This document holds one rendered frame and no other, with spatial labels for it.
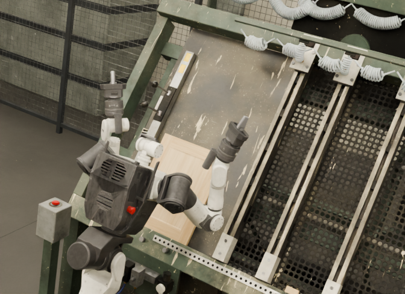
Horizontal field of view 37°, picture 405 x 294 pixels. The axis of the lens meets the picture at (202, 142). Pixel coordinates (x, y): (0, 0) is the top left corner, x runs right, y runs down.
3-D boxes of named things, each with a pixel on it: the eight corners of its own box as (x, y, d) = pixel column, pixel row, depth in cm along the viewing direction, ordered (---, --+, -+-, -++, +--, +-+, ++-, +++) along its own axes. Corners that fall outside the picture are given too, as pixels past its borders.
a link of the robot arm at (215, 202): (229, 188, 271) (225, 225, 279) (215, 179, 278) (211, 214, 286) (211, 194, 264) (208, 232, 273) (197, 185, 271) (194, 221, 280)
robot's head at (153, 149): (150, 161, 262) (157, 143, 262) (132, 154, 267) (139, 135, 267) (158, 164, 268) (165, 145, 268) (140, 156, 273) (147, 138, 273)
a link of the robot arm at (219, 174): (228, 165, 261) (225, 193, 267) (226, 156, 269) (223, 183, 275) (213, 165, 261) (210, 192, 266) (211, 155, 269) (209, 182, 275)
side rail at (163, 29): (82, 197, 335) (72, 193, 325) (167, 24, 352) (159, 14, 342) (91, 201, 332) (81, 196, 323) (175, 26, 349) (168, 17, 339)
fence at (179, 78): (113, 211, 319) (109, 210, 315) (188, 53, 333) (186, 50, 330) (121, 215, 317) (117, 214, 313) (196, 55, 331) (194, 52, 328)
